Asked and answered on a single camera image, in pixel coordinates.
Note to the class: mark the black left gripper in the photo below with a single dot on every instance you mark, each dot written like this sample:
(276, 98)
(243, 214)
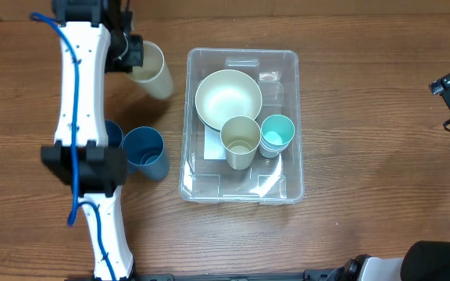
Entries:
(133, 55)

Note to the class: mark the tall beige cup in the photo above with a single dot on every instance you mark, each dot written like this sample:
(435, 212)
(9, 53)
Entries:
(154, 76)
(240, 136)

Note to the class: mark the tall dark blue cup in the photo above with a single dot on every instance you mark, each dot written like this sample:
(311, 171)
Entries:
(115, 134)

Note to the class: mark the cream bowl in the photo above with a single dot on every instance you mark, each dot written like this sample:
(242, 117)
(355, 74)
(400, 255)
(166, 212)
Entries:
(225, 94)

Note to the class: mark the dark blue bowl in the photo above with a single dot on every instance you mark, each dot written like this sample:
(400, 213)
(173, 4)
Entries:
(208, 125)

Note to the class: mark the mint green small cup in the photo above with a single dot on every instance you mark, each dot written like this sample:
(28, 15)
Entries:
(277, 130)

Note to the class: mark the light blue small cup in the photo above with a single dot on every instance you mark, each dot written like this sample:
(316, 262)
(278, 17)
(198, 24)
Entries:
(272, 147)

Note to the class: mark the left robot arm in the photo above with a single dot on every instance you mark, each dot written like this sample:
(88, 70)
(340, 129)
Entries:
(95, 38)

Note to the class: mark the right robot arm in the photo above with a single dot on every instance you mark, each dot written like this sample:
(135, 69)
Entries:
(424, 261)

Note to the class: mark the white label in container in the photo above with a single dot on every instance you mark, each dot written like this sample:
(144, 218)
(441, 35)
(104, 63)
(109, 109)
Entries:
(213, 148)

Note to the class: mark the clear plastic storage container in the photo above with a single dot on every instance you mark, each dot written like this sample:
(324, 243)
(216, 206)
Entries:
(268, 181)

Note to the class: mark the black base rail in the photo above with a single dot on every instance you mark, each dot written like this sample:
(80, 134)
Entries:
(307, 275)

